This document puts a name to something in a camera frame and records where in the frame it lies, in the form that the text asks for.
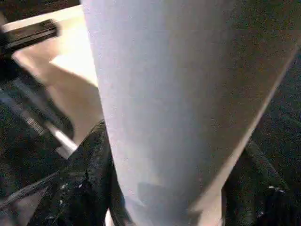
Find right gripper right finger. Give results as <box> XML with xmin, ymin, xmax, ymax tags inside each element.
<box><xmin>221</xmin><ymin>138</ymin><xmax>301</xmax><ymax>226</ymax></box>

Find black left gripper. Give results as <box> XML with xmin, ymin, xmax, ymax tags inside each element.
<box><xmin>0</xmin><ymin>54</ymin><xmax>76</xmax><ymax>151</ymax></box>

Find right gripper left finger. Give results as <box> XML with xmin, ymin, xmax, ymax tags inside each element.
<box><xmin>28</xmin><ymin>119</ymin><xmax>132</xmax><ymax>226</ymax></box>

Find white plastic table top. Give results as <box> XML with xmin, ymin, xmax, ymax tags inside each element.
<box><xmin>3</xmin><ymin>4</ymin><xmax>105</xmax><ymax>161</ymax></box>

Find white plastic table leg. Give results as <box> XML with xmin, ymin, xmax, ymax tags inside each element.
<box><xmin>81</xmin><ymin>0</ymin><xmax>301</xmax><ymax>226</ymax></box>

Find black table mat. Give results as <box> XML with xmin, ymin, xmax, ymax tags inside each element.
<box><xmin>0</xmin><ymin>0</ymin><xmax>301</xmax><ymax>226</ymax></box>

